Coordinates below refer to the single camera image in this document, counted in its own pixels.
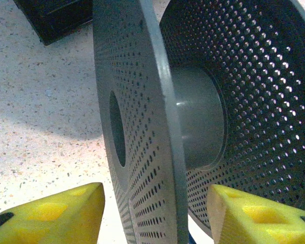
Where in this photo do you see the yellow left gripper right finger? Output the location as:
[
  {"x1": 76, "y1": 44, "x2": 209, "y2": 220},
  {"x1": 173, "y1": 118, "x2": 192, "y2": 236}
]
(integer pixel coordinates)
[{"x1": 207, "y1": 184, "x2": 305, "y2": 244}]

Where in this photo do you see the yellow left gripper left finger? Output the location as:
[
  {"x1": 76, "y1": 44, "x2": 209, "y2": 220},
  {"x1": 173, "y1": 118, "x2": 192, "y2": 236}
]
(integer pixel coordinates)
[{"x1": 0, "y1": 182, "x2": 106, "y2": 244}]

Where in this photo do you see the round black plate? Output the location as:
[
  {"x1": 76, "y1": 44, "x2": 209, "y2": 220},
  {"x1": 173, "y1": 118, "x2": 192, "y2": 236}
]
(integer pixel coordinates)
[{"x1": 92, "y1": 0, "x2": 305, "y2": 244}]

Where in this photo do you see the black plastic tray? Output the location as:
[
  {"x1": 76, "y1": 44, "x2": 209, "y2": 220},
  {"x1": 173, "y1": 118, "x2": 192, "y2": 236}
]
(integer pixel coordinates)
[{"x1": 14, "y1": 0, "x2": 94, "y2": 46}]

